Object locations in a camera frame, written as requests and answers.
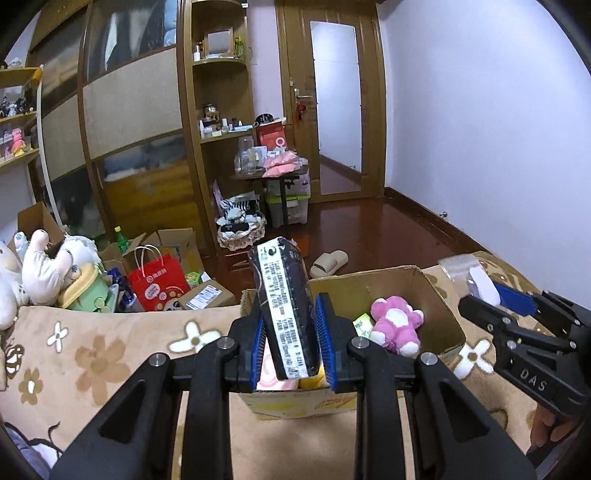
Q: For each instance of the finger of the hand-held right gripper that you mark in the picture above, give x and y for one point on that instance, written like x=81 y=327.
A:
x=485 y=318
x=515 y=297

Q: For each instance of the green tissue pack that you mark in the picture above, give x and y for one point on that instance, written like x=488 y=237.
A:
x=363 y=325

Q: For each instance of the pale pink soft toy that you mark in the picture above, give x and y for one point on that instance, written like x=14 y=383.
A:
x=272 y=381

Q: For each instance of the pink card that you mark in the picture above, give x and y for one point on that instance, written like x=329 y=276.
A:
x=218 y=194

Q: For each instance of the brown cardboard box open flap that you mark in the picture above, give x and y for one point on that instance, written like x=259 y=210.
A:
x=34 y=217

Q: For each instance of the black packet white label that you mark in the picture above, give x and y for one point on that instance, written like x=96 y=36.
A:
x=288 y=304

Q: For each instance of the red hanging ornament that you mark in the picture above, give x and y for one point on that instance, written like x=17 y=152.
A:
x=300 y=112

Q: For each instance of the clear plastic bag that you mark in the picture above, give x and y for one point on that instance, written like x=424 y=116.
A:
x=461 y=270

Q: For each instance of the wooden wardrobe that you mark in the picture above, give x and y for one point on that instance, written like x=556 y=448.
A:
x=134 y=110

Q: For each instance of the wooden photo frame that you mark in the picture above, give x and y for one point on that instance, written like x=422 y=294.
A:
x=219 y=41

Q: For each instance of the white-framed toy shelf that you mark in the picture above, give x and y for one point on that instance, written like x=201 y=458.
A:
x=44 y=138

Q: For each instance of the small blue white plush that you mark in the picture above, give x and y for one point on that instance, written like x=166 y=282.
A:
x=20 y=241

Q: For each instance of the green plastic bottle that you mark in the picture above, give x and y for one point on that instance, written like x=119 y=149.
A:
x=122 y=240

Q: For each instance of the dark glass jar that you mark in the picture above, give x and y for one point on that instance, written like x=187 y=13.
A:
x=211 y=113

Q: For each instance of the row of cosmetic bottles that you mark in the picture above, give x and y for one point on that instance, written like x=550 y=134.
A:
x=226 y=128

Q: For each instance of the wooden corner shelf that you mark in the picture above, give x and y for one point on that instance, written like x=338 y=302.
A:
x=189 y=184

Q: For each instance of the yellow soft toy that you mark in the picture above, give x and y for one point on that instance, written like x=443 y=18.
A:
x=310 y=382

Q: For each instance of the labelled cardboard parcel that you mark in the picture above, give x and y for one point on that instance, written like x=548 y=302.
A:
x=207 y=295

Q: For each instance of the small green box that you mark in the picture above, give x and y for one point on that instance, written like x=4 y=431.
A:
x=193 y=277

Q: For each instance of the person's right hand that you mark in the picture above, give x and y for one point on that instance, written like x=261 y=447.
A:
x=544 y=427

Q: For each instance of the pink white plush bear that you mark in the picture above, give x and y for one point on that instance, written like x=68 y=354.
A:
x=395 y=323

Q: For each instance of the large open cardboard box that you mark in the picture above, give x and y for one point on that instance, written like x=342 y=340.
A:
x=178 y=242

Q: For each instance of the row of dark figurines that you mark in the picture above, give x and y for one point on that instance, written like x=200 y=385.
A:
x=16 y=105

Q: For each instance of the pink printed bag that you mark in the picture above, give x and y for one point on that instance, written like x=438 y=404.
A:
x=300 y=182

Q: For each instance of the black white striped cloth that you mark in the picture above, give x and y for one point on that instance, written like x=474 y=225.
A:
x=240 y=207

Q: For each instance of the small green bottle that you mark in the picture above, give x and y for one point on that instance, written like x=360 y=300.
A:
x=238 y=46

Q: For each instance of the clear plastic container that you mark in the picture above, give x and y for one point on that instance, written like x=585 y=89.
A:
x=245 y=154

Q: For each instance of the white plush pink paws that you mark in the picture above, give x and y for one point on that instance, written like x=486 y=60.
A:
x=44 y=272

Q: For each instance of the small dark wooden table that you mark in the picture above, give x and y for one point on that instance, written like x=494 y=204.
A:
x=276 y=194

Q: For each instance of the blue grey cloth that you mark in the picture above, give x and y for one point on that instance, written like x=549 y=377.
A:
x=27 y=457

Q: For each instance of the black round tin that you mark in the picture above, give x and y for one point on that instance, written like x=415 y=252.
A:
x=264 y=118

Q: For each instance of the blue snack packet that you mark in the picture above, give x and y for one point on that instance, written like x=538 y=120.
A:
x=122 y=290

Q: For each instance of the lace-trimmed wicker basket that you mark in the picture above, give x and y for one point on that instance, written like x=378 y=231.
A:
x=240 y=237

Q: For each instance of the floral beige blanket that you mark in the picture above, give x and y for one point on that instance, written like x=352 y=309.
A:
x=92 y=360

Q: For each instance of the pink packet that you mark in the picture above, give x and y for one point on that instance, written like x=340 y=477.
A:
x=277 y=170
x=281 y=158

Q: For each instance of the pink figurine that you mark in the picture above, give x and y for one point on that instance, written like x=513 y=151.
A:
x=17 y=143

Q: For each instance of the clear storage bin green lid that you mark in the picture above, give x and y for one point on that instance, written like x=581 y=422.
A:
x=295 y=210

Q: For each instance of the beige slipper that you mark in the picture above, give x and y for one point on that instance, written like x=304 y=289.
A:
x=328 y=264

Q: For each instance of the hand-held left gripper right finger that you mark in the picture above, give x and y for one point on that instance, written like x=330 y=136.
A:
x=325 y=350

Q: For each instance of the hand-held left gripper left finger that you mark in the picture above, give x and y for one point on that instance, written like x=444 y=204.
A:
x=256 y=353

